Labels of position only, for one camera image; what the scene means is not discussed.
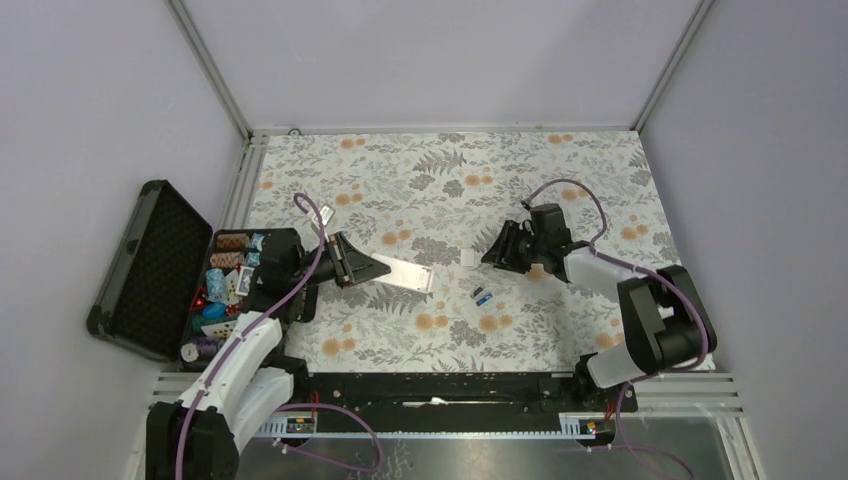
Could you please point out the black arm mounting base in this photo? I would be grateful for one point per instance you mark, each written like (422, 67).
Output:
(445, 405)

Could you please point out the black poker chip case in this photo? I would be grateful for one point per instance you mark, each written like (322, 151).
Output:
(169, 292)

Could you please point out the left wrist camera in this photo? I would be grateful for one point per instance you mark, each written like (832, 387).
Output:
(327, 212)

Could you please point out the white remote control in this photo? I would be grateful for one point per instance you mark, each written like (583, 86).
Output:
(407, 275)

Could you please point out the blue battery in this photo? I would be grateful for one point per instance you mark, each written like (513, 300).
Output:
(483, 299)

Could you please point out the playing card deck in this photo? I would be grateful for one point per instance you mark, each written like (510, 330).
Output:
(244, 281)

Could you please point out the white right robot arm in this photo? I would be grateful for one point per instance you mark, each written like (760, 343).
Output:
(664, 323)

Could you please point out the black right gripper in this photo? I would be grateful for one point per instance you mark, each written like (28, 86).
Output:
(502, 253)

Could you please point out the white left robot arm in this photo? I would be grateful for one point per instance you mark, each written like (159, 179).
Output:
(202, 434)

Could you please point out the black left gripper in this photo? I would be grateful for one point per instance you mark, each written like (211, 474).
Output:
(361, 266)

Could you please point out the white battery cover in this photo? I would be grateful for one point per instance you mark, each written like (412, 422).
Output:
(468, 258)

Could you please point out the floral table mat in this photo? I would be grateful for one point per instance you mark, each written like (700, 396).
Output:
(440, 200)

